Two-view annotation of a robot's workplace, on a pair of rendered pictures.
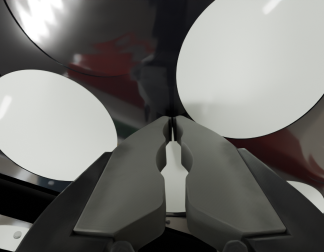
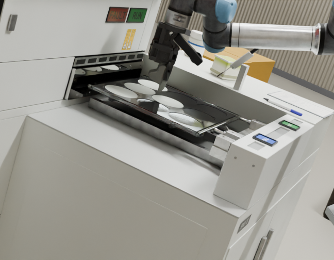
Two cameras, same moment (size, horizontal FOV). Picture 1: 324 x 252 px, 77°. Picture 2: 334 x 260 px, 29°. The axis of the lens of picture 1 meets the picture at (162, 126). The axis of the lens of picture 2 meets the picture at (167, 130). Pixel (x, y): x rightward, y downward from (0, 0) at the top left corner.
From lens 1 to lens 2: 201 cm
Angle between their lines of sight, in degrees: 78
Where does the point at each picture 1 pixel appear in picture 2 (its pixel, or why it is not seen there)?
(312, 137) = (152, 101)
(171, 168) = (142, 88)
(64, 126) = (154, 86)
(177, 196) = (131, 86)
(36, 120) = (156, 85)
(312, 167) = (142, 99)
